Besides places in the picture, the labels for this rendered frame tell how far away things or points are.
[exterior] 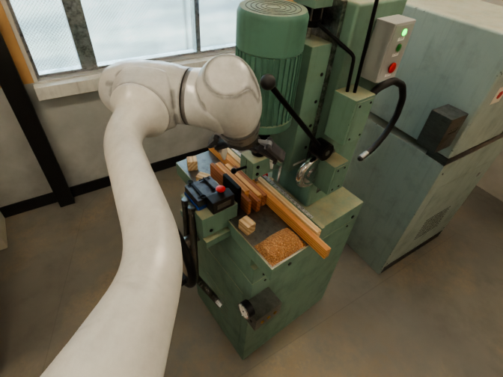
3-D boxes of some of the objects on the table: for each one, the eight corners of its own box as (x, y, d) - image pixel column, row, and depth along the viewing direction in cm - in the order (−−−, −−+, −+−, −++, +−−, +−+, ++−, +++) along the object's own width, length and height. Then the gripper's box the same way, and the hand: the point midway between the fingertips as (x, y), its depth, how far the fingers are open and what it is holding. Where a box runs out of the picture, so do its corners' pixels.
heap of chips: (254, 246, 98) (254, 238, 96) (287, 227, 105) (288, 219, 103) (272, 267, 93) (273, 259, 91) (306, 244, 100) (308, 237, 97)
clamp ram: (208, 200, 111) (207, 180, 105) (225, 191, 115) (226, 172, 109) (222, 215, 106) (222, 196, 100) (240, 206, 110) (241, 187, 104)
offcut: (238, 227, 103) (238, 220, 101) (245, 222, 105) (246, 215, 103) (247, 235, 101) (248, 228, 99) (254, 230, 103) (256, 222, 100)
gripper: (180, 135, 69) (203, 163, 90) (293, 155, 66) (290, 180, 87) (189, 103, 71) (209, 139, 92) (300, 123, 68) (295, 155, 89)
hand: (248, 158), depth 88 cm, fingers open, 13 cm apart
